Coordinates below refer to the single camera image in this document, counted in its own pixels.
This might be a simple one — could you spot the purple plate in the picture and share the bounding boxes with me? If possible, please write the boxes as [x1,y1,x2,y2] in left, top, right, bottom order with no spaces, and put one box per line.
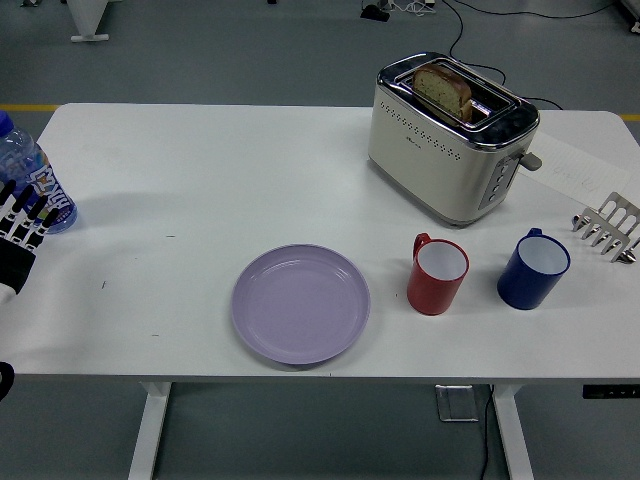
[230,243,372,366]

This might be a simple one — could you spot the bread slice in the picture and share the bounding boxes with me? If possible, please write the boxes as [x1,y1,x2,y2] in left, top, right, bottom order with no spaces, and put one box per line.
[410,62,474,124]

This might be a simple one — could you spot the red mug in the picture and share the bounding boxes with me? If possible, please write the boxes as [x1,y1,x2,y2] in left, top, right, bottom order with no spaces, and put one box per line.
[405,232,471,317]

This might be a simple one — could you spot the metal spoon rack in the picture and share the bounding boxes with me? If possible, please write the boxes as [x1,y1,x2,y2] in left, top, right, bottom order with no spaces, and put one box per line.
[569,191,640,262]

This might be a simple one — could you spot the white furniture foot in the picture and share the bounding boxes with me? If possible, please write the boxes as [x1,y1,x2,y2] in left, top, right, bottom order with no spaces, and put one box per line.
[64,0,111,43]

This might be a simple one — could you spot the blue drink bottle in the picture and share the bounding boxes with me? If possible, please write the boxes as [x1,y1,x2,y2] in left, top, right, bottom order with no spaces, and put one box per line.
[0,110,79,235]

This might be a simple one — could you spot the black table control panel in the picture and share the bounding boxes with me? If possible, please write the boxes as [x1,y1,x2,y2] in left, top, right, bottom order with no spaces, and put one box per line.
[582,384,640,400]

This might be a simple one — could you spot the white paper sheet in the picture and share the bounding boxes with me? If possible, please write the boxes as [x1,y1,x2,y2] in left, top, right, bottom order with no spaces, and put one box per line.
[519,130,630,205]

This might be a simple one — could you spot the metal floor socket plate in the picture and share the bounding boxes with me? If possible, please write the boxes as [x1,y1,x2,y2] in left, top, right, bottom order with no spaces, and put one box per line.
[434,383,480,423]

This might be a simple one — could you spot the white cable bundle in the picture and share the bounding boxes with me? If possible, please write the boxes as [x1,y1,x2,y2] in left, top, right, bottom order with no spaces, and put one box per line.
[387,0,436,16]

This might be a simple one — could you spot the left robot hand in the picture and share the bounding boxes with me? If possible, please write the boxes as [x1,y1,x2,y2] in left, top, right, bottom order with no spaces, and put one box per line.
[0,180,61,309]

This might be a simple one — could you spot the black cable under table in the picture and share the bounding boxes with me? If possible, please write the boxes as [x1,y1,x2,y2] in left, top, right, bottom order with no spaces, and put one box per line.
[477,383,497,480]

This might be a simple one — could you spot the black toaster power cable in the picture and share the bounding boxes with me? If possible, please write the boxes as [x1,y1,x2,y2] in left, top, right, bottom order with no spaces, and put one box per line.
[442,0,559,109]

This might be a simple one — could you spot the cream steel toaster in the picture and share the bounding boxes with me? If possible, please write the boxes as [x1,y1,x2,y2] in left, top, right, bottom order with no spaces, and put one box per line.
[367,50,544,230]

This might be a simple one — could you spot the white furniture part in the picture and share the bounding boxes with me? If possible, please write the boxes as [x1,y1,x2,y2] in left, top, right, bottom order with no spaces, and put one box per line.
[619,0,640,35]

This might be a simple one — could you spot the white table leg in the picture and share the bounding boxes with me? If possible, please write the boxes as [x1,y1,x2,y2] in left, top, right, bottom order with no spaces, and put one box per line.
[492,383,535,480]
[127,382,174,480]

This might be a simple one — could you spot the blue mug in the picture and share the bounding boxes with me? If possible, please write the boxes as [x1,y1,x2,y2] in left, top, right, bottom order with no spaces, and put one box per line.
[496,227,572,311]

